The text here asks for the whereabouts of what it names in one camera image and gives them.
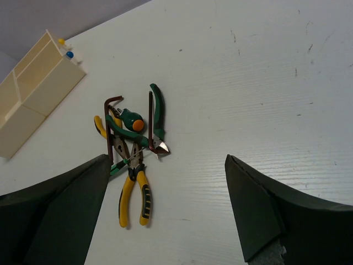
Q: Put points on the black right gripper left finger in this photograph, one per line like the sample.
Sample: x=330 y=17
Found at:
x=53 y=221

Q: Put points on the long dark hex key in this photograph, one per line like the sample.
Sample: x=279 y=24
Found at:
x=109 y=136

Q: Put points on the yellow combination pliers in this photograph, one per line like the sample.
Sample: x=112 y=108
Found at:
x=136 y=173

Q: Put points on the cream divided plastic tray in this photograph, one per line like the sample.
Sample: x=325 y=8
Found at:
x=33 y=89

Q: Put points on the green stubby screwdriver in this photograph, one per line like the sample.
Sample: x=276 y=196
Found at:
x=132 y=120

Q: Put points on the green handled diagonal cutters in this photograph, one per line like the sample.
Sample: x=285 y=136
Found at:
x=158 y=116

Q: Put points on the short dark hex key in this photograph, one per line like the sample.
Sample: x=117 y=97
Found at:
x=150 y=122

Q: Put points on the yellow needle nose pliers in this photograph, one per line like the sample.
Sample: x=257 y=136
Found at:
x=119 y=143

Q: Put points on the thin green precision screwdriver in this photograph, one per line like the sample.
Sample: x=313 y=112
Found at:
x=121 y=164

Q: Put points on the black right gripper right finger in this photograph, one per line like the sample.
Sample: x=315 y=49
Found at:
x=277 y=224

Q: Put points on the blue push pin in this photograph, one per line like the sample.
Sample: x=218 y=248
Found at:
x=70 y=54

